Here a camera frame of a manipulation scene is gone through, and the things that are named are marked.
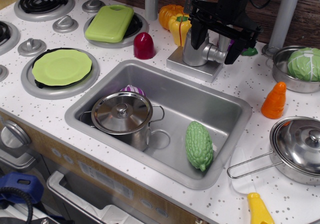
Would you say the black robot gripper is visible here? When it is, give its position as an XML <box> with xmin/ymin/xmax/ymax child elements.
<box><xmin>189</xmin><ymin>0</ymin><xmax>263</xmax><ymax>65</ymax></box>

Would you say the silver faucet lever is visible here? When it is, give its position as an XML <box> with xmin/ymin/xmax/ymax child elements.
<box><xmin>201</xmin><ymin>34</ymin><xmax>231</xmax><ymax>64</ymax></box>

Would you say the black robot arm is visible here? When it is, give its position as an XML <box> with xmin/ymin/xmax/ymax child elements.
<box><xmin>190</xmin><ymin>0</ymin><xmax>263</xmax><ymax>65</ymax></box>

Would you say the purple toy eggplant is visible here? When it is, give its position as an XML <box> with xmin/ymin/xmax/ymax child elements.
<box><xmin>227</xmin><ymin>40</ymin><xmax>258</xmax><ymax>57</ymax></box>

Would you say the silver faucet base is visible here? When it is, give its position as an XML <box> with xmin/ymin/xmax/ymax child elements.
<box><xmin>166</xmin><ymin>30</ymin><xmax>223</xmax><ymax>83</ymax></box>

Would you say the yellow toy bell pepper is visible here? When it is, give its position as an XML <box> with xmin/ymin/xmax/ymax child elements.
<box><xmin>168</xmin><ymin>13</ymin><xmax>192</xmax><ymax>47</ymax></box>

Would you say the orange toy pumpkin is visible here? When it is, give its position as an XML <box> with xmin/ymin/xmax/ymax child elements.
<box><xmin>158</xmin><ymin>4</ymin><xmax>184</xmax><ymax>30</ymax></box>

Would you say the silver sink basin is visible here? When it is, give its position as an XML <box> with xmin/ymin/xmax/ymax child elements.
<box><xmin>65</xmin><ymin>60</ymin><xmax>252</xmax><ymax>190</ymax></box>

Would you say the steel pot with cabbage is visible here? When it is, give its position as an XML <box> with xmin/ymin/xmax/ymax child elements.
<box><xmin>262</xmin><ymin>44</ymin><xmax>320</xmax><ymax>94</ymax></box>

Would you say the back right stove burner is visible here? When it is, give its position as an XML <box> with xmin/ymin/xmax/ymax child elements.
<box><xmin>85</xmin><ymin>13</ymin><xmax>149</xmax><ymax>49</ymax></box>

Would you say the grey faucet spout pipe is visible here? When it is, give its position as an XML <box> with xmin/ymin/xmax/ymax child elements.
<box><xmin>144</xmin><ymin>0</ymin><xmax>159</xmax><ymax>21</ymax></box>

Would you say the orange toy carrot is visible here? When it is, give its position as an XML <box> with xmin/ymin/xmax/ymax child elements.
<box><xmin>261</xmin><ymin>81</ymin><xmax>287</xmax><ymax>119</ymax></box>

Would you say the green toy cabbage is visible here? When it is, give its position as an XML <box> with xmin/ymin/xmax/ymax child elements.
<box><xmin>287</xmin><ymin>47</ymin><xmax>320</xmax><ymax>82</ymax></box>

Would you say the purple white toy vegetable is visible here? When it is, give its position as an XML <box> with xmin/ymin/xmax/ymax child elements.
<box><xmin>119</xmin><ymin>84</ymin><xmax>146</xmax><ymax>97</ymax></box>

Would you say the green toy bitter melon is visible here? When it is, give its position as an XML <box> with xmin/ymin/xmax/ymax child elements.
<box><xmin>185</xmin><ymin>121</ymin><xmax>214</xmax><ymax>172</ymax></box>

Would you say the green plastic cutting board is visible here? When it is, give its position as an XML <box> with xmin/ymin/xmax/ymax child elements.
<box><xmin>84</xmin><ymin>4</ymin><xmax>134</xmax><ymax>43</ymax></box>

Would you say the steel pot in sink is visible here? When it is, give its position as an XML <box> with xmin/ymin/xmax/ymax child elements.
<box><xmin>80</xmin><ymin>105</ymin><xmax>164</xmax><ymax>151</ymax></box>

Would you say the steel pot lid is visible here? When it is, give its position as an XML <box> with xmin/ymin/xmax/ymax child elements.
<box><xmin>91</xmin><ymin>91</ymin><xmax>153</xmax><ymax>135</ymax></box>

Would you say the steel saucepan lid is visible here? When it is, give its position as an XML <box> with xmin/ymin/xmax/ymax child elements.
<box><xmin>270</xmin><ymin>116</ymin><xmax>320</xmax><ymax>175</ymax></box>

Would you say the grey stove knob top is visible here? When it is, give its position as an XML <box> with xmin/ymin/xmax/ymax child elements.
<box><xmin>82</xmin><ymin>0</ymin><xmax>105</xmax><ymax>13</ymax></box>

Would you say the grey stove knob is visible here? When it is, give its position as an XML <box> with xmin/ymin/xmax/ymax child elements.
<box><xmin>17</xmin><ymin>38</ymin><xmax>47</xmax><ymax>57</ymax></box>
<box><xmin>82</xmin><ymin>0</ymin><xmax>105</xmax><ymax>13</ymax></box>
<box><xmin>52</xmin><ymin>15</ymin><xmax>79</xmax><ymax>33</ymax></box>

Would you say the yellow white toy spatula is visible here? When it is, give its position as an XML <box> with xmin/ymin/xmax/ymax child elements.
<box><xmin>227</xmin><ymin>147</ymin><xmax>275</xmax><ymax>224</ymax></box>

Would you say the grey stove knob middle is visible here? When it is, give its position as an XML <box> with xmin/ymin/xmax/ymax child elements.
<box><xmin>52</xmin><ymin>15</ymin><xmax>79</xmax><ymax>33</ymax></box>

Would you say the green plastic plate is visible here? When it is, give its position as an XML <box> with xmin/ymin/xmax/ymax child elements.
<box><xmin>32</xmin><ymin>49</ymin><xmax>93</xmax><ymax>87</ymax></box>

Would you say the back left stove burner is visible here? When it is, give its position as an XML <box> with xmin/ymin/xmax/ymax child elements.
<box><xmin>14</xmin><ymin>0</ymin><xmax>75</xmax><ymax>22</ymax></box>

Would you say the grey stove knob lower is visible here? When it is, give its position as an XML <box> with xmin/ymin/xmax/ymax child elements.
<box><xmin>17</xmin><ymin>38</ymin><xmax>47</xmax><ymax>57</ymax></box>

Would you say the front right stove burner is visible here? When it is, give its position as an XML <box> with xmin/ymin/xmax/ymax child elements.
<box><xmin>21</xmin><ymin>48</ymin><xmax>100</xmax><ymax>100</ymax></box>

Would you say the left edge stove burner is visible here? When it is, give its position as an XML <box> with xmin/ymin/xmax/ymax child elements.
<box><xmin>0</xmin><ymin>21</ymin><xmax>20</xmax><ymax>56</ymax></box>

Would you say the grey stove knob edge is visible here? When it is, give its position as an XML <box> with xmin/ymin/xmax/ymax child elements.
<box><xmin>0</xmin><ymin>65</ymin><xmax>9</xmax><ymax>82</ymax></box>

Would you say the grey oven knob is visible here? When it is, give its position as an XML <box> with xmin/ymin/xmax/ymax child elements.
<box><xmin>0</xmin><ymin>120</ymin><xmax>32</xmax><ymax>149</ymax></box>

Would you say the blue clamp tool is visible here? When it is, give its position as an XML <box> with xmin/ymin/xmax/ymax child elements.
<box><xmin>0</xmin><ymin>172</ymin><xmax>44</xmax><ymax>204</ymax></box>

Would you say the grey vertical post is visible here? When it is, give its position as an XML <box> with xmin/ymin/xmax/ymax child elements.
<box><xmin>267</xmin><ymin>0</ymin><xmax>298</xmax><ymax>54</ymax></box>

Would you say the steel saucepan with handle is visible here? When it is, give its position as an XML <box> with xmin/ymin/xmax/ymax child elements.
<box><xmin>226</xmin><ymin>116</ymin><xmax>320</xmax><ymax>186</ymax></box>

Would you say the grey oven door handle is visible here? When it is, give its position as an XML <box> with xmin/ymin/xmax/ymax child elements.
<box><xmin>47</xmin><ymin>171</ymin><xmax>134</xmax><ymax>224</ymax></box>

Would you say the grey cabinet handle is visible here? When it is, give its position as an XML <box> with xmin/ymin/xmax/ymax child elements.
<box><xmin>0</xmin><ymin>149</ymin><xmax>42</xmax><ymax>175</ymax></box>

